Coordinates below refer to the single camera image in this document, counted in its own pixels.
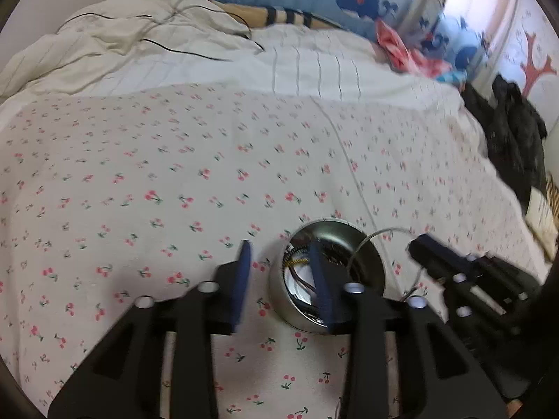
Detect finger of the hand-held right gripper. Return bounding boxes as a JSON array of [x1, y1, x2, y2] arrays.
[[407, 233, 496, 281], [430, 268, 509, 330]]

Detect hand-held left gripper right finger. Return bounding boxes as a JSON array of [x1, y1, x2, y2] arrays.
[[308, 243, 508, 419]]

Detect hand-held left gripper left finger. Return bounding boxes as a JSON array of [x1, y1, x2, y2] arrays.
[[48, 240, 255, 419]]

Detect round metal tin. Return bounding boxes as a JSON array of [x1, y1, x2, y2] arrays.
[[268, 217, 386, 335]]

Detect thin silver necklace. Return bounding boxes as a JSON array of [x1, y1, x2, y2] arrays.
[[348, 227, 426, 303]]

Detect tiger striped cloth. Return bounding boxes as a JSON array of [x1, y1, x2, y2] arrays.
[[525, 174, 559, 251]]

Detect cherry print bedsheet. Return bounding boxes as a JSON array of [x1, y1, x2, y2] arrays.
[[0, 82, 552, 419]]

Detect black clothing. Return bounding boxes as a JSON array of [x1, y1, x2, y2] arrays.
[[462, 74, 549, 216]]

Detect pink cloth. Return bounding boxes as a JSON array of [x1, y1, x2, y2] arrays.
[[375, 20, 452, 80]]

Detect white striped sheet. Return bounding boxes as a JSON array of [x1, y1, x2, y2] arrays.
[[251, 23, 466, 110]]

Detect cream quilt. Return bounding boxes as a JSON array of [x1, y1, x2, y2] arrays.
[[0, 0, 265, 102]]

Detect beige black striped pillow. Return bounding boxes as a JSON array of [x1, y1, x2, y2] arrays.
[[214, 2, 337, 30]]

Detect red tree wall sticker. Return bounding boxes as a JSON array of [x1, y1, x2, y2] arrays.
[[519, 30, 558, 97]]

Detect black cable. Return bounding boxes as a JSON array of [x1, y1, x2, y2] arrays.
[[65, 3, 267, 61]]

